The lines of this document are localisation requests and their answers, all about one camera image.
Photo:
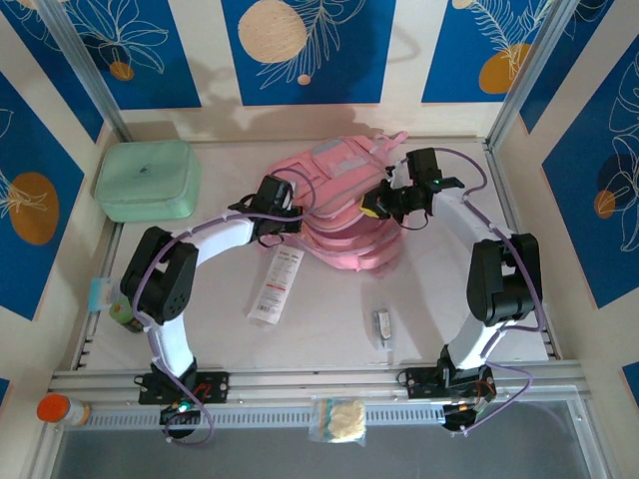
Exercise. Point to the black controller board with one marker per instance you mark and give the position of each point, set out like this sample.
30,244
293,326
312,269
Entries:
172,414
459,416

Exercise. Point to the small green lid bottle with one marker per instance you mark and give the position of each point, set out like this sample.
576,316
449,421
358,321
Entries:
120,310

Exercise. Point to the white plastic stationery packet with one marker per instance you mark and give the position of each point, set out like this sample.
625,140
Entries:
277,289

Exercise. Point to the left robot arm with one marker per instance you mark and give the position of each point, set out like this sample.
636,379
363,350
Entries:
160,284

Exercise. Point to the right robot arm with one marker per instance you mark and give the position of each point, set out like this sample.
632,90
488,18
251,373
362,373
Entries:
504,279

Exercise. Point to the aluminium frame post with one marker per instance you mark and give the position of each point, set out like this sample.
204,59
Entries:
529,65
85,65

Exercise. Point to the clear bag with gloves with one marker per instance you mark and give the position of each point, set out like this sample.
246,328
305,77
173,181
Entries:
344,419

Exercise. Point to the mint green zip case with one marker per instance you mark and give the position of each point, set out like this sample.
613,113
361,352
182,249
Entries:
145,179

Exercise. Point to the aluminium table rail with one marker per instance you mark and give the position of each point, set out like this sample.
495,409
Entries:
309,381

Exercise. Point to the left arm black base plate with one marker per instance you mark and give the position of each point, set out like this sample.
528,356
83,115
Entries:
214,386

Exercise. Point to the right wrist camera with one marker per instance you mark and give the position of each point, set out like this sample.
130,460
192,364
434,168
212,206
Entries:
399,174

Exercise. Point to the pink backpack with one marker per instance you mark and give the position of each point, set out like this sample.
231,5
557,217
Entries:
339,239

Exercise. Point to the orange lid bottle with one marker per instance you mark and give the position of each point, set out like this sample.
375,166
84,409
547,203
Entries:
55,409

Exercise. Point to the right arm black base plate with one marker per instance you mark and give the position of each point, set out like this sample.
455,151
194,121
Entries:
419,381

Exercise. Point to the light blue tissue packet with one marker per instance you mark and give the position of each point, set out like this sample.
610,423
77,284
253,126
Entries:
102,294

